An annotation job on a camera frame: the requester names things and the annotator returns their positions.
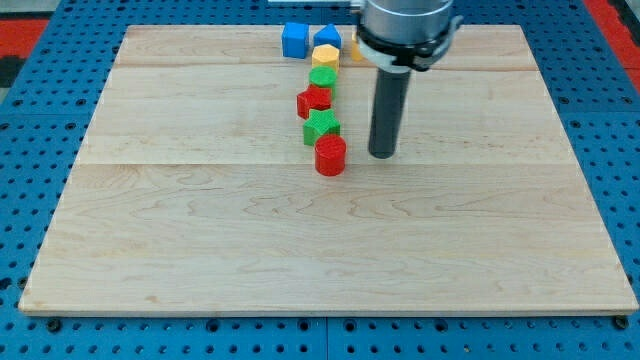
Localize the yellow block behind arm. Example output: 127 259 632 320
351 32 363 62

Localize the green star block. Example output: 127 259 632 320
303 109 341 146

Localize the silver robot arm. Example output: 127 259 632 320
360 0 453 44

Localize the red cylinder block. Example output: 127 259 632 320
314 134 347 176

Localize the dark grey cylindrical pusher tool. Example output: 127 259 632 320
368 69 411 159

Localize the wooden board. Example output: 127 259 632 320
19 25 638 317

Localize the red star block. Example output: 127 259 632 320
296 85 332 119

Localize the blue pentagon block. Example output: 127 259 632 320
313 24 342 49

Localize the yellow hexagon block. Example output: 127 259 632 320
312 44 340 72

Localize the blue cube block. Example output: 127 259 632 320
281 22 309 59

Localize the green cylinder block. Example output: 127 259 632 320
308 66 338 98

